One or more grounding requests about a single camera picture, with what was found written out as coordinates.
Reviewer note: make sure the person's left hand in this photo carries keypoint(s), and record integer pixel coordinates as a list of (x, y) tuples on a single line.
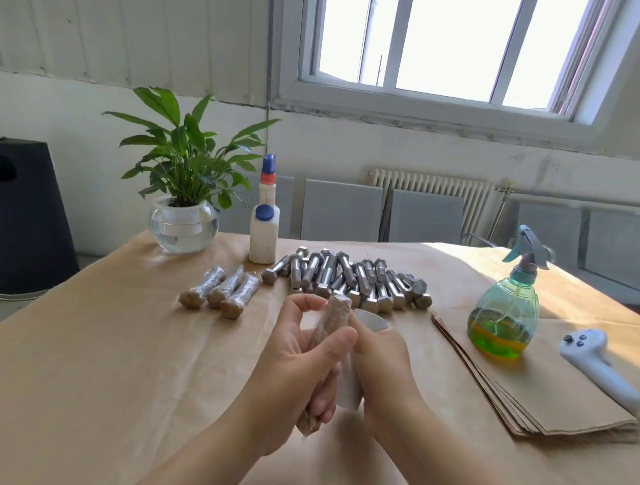
[(285, 385)]

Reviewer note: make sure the person's right hand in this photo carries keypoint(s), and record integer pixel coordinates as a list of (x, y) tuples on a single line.
[(385, 375)]

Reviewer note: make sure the white cling film roll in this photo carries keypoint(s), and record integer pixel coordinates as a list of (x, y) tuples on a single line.
[(350, 385)]

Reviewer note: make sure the pile of steel bolts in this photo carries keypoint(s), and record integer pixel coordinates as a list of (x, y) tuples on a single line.
[(355, 275)]

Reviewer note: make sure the green spray bottle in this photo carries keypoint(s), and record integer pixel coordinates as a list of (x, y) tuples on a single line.
[(505, 320)]

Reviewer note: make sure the stack of brown paper sheets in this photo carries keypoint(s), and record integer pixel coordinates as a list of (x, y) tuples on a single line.
[(560, 385)]

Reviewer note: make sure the person's right forearm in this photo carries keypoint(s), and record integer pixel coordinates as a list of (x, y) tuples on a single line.
[(440, 455)]

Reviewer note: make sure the white glue bottle blue cap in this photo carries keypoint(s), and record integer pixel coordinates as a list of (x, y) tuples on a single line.
[(264, 232)]

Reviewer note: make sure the grey chair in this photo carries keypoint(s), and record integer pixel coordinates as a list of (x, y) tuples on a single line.
[(612, 255), (285, 205), (342, 212), (550, 235), (427, 218)]

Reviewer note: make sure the round glass vase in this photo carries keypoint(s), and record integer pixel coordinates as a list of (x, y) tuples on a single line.
[(183, 228)]

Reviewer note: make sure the white radiator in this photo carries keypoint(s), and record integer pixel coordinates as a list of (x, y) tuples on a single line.
[(430, 187)]

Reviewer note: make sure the large brown paper table cover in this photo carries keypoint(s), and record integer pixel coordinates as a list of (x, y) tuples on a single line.
[(90, 370)]

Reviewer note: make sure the white handheld controller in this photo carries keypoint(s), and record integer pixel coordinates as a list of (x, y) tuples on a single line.
[(595, 360)]

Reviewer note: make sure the green leafy plant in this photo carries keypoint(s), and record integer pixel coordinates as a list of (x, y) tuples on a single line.
[(185, 150)]

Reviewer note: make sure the black trash bin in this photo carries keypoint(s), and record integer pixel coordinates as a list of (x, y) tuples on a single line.
[(35, 220)]

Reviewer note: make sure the white framed window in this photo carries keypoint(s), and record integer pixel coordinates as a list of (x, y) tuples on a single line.
[(460, 50)]

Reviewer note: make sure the white vertical blind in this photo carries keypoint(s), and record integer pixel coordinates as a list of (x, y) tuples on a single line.
[(120, 45)]

